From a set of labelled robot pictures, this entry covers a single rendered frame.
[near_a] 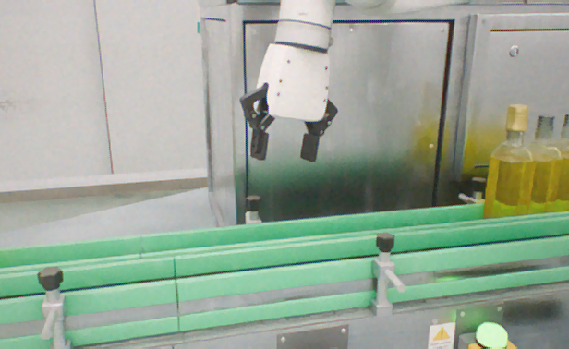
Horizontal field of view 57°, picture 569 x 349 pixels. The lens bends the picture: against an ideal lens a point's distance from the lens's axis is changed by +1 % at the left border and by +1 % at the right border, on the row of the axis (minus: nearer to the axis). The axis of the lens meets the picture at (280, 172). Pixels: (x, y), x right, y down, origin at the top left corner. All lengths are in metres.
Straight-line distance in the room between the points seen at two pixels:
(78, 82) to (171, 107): 0.66
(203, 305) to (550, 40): 0.85
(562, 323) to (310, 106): 0.58
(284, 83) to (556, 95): 0.69
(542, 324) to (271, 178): 0.54
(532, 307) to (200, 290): 0.55
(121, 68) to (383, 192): 3.03
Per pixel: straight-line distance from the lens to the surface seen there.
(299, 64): 0.72
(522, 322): 0.99
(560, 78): 1.23
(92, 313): 0.77
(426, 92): 1.10
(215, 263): 0.82
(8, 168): 4.19
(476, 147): 1.15
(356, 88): 1.04
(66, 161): 4.10
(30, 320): 0.79
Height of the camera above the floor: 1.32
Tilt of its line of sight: 17 degrees down
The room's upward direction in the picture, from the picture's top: straight up
